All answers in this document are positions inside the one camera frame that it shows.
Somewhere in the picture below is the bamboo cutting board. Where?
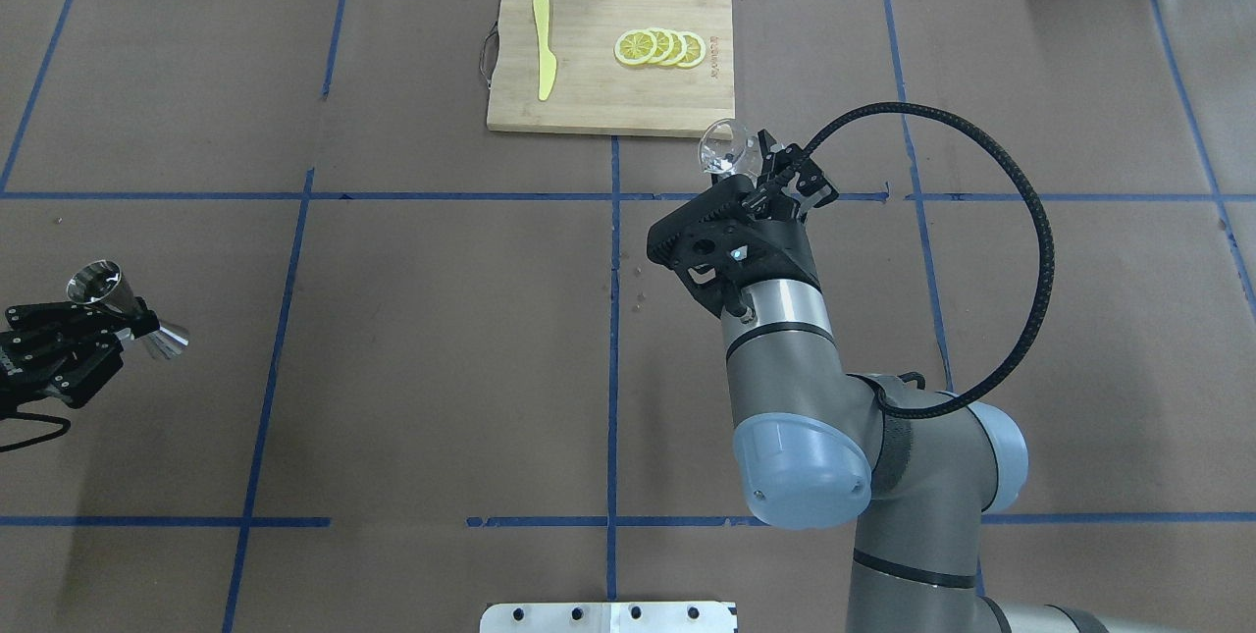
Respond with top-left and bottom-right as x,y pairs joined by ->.
486,0 -> 736,137

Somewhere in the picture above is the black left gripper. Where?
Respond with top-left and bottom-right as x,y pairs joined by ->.
1,301 -> 158,418

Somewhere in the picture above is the lemon slice one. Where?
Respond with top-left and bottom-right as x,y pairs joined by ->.
613,28 -> 658,67

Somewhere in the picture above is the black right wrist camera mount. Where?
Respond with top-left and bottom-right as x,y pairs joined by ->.
646,186 -> 786,315

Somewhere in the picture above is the lemon slice four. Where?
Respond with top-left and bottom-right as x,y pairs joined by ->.
674,31 -> 707,70

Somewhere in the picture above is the steel jigger measuring cup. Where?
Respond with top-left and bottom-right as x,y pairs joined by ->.
67,260 -> 188,360

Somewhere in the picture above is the yellow plastic knife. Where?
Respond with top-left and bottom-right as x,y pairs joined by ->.
531,0 -> 559,102

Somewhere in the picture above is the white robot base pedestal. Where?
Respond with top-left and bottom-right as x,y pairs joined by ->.
479,602 -> 739,632

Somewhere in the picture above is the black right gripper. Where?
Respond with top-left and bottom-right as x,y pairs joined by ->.
713,131 -> 840,290

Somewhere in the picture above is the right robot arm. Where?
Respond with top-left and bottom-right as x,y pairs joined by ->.
682,175 -> 1127,632

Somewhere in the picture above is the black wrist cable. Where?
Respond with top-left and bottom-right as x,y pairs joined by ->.
0,412 -> 72,452
775,102 -> 1056,419

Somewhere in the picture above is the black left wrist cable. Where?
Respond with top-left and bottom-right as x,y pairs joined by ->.
0,412 -> 72,452

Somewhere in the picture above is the clear glass shaker cup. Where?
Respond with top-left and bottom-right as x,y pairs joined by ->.
700,118 -> 761,180

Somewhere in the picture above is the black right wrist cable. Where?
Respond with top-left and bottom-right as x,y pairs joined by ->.
775,102 -> 1056,419

